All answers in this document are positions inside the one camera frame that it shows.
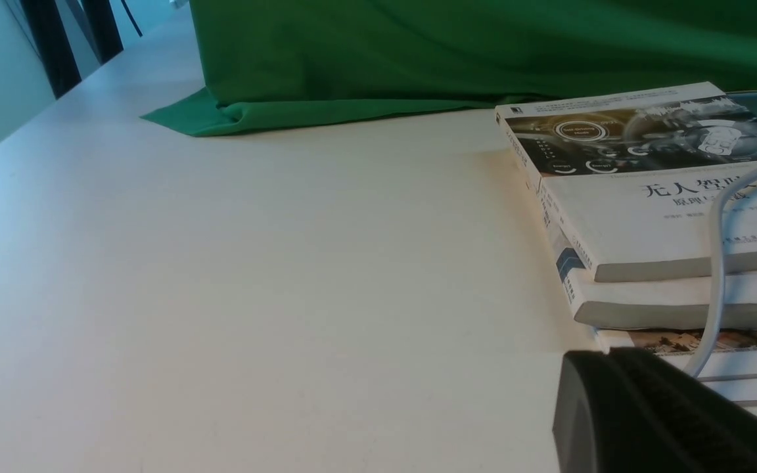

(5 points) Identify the green backdrop cloth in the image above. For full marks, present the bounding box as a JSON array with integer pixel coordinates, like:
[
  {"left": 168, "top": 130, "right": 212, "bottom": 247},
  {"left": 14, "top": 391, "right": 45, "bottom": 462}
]
[{"left": 145, "top": 1, "right": 757, "bottom": 137}]

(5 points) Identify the top white book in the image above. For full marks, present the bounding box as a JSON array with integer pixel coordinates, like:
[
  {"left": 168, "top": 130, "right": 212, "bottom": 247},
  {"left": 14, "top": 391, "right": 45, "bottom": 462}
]
[{"left": 495, "top": 83, "right": 757, "bottom": 282}]

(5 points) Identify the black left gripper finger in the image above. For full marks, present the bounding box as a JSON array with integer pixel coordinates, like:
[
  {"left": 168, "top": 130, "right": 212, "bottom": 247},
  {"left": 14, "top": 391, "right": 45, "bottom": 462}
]
[{"left": 552, "top": 348, "right": 757, "bottom": 472}]

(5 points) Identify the black chair leg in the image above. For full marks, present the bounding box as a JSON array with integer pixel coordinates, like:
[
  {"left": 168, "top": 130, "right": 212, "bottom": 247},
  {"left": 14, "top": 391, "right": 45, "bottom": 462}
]
[
  {"left": 18, "top": 0, "right": 81, "bottom": 99},
  {"left": 81, "top": 0, "right": 124, "bottom": 65}
]

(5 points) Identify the white power cable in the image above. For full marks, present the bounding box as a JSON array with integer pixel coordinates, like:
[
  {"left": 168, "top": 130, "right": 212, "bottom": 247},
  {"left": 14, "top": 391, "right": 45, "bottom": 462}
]
[{"left": 685, "top": 151, "right": 757, "bottom": 379}]

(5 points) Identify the white book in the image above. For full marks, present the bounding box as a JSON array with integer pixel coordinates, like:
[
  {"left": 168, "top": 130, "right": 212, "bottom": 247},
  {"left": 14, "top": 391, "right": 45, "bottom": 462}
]
[
  {"left": 495, "top": 83, "right": 757, "bottom": 282},
  {"left": 539, "top": 203, "right": 757, "bottom": 330}
]

